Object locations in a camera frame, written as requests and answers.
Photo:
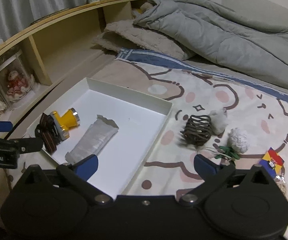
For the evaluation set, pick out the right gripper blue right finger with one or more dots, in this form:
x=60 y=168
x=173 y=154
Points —
x=205 y=167

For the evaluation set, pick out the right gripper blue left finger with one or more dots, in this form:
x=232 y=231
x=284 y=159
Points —
x=87 y=167

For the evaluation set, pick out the green clothes pegs with string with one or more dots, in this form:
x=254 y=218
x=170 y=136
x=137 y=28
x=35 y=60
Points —
x=227 y=154

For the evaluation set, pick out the grey toilet seat cushion packet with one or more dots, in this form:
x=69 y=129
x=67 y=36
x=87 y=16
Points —
x=93 y=141

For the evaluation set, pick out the yellow headlamp with strap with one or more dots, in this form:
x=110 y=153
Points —
x=54 y=129

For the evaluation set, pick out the doll in clear case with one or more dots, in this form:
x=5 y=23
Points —
x=17 y=85

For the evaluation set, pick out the cartoon bear print blanket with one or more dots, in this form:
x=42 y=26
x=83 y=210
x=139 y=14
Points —
x=196 y=89

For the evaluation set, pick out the wooden headboard shelf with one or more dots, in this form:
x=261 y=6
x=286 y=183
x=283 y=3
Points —
x=59 y=48

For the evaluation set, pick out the colourful playing card box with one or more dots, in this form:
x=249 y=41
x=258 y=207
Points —
x=272 y=162

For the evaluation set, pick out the white shallow box tray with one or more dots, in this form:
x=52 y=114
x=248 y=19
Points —
x=140 y=117

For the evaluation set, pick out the clear bag of rubber bands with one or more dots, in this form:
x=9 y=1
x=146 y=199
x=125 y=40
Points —
x=282 y=184

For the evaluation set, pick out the grey quilted duvet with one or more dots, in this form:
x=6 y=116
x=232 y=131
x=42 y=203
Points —
x=222 y=36

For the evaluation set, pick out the beige fluffy pillow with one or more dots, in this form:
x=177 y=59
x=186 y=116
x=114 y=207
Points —
x=124 y=34

